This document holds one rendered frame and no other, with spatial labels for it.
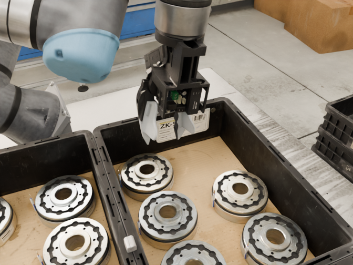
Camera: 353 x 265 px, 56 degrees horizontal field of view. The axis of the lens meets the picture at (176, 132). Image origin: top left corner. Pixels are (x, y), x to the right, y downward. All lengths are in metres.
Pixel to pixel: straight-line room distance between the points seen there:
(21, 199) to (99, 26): 0.43
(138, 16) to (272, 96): 1.12
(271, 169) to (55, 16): 0.44
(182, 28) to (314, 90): 2.28
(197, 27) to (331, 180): 0.61
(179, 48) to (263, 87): 2.18
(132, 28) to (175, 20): 2.07
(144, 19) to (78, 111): 1.51
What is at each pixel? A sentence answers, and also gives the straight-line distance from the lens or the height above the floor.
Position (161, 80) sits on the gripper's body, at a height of 1.09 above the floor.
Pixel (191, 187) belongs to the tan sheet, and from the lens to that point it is 0.67.
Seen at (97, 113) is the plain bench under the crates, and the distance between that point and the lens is 1.10.
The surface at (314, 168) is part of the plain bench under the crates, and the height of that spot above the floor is 0.70.
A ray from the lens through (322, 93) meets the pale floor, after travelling 2.67.
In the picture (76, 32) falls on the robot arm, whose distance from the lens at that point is 0.37.
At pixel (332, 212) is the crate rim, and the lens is 0.56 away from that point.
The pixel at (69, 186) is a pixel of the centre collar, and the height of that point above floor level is 0.87.
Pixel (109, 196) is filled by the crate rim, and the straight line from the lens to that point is 0.53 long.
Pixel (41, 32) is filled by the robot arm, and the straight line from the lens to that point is 0.39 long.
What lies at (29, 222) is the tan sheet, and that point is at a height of 0.83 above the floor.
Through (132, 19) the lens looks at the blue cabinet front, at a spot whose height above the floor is 0.45.
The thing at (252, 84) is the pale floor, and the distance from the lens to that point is 2.63.
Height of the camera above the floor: 1.33
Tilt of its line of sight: 40 degrees down
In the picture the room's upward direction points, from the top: straight up
